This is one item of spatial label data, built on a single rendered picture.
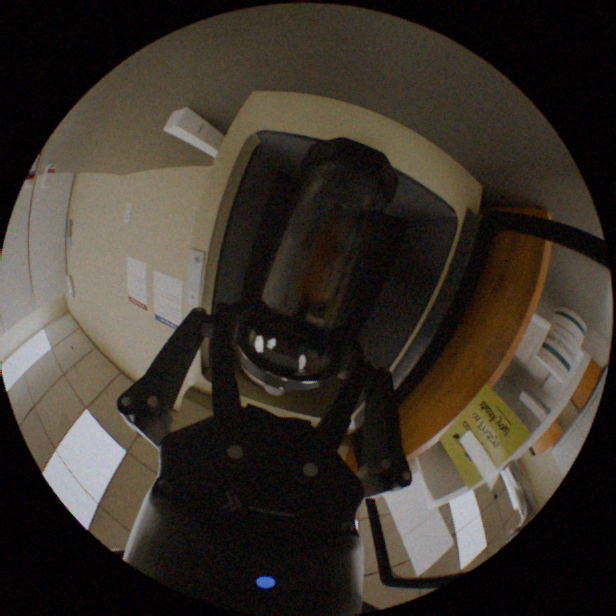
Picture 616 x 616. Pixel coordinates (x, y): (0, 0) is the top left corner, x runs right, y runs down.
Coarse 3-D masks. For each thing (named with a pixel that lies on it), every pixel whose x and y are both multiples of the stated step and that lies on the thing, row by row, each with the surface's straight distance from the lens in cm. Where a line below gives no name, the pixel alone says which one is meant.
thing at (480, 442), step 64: (512, 256) 22; (576, 256) 21; (512, 320) 20; (576, 320) 19; (448, 384) 21; (512, 384) 19; (576, 384) 19; (448, 448) 22; (512, 448) 20; (576, 448) 20; (384, 512) 30; (448, 512) 24; (512, 512) 22
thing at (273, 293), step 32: (320, 192) 15; (352, 192) 15; (384, 192) 18; (288, 224) 15; (320, 224) 14; (352, 224) 14; (288, 256) 14; (320, 256) 13; (352, 256) 14; (288, 288) 13; (320, 288) 13; (352, 288) 15; (256, 320) 16; (288, 320) 14; (320, 320) 14; (256, 352) 16; (288, 352) 15; (320, 352) 15
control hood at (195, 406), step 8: (192, 392) 36; (200, 392) 36; (184, 400) 36; (192, 400) 35; (200, 400) 35; (208, 400) 35; (184, 408) 36; (192, 408) 35; (200, 408) 34; (208, 408) 34; (184, 416) 36; (192, 416) 36; (200, 416) 35; (208, 416) 34; (176, 424) 38; (184, 424) 37; (344, 440) 37; (344, 448) 37; (344, 456) 38
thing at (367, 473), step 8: (368, 464) 10; (376, 464) 10; (384, 464) 10; (360, 472) 10; (368, 472) 10; (376, 472) 10; (360, 480) 9; (368, 480) 10; (376, 480) 10; (384, 480) 10; (368, 488) 10; (376, 488) 10; (384, 488) 10; (368, 496) 10
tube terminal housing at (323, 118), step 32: (256, 96) 28; (288, 96) 26; (320, 96) 26; (256, 128) 23; (288, 128) 22; (320, 128) 22; (352, 128) 22; (384, 128) 24; (224, 160) 23; (416, 160) 23; (448, 160) 27; (224, 192) 21; (448, 192) 25; (480, 192) 30; (224, 224) 23; (192, 384) 36; (256, 384) 33; (288, 416) 32; (320, 416) 32; (352, 416) 32
